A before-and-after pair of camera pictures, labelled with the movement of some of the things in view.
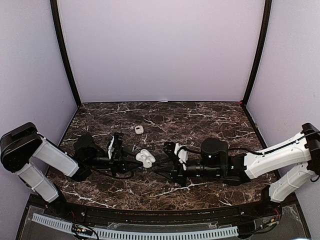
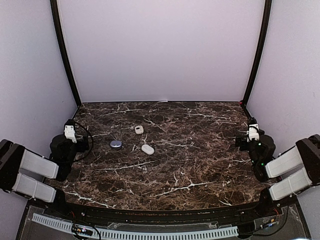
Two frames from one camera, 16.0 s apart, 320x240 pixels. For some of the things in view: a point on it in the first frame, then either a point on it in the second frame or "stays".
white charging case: (146, 158) to (147, 149)
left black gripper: (118, 160) to (81, 148)
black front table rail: (234, 213) stays
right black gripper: (178, 176) to (242, 140)
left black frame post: (54, 6) stays
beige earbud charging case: (139, 129) stays
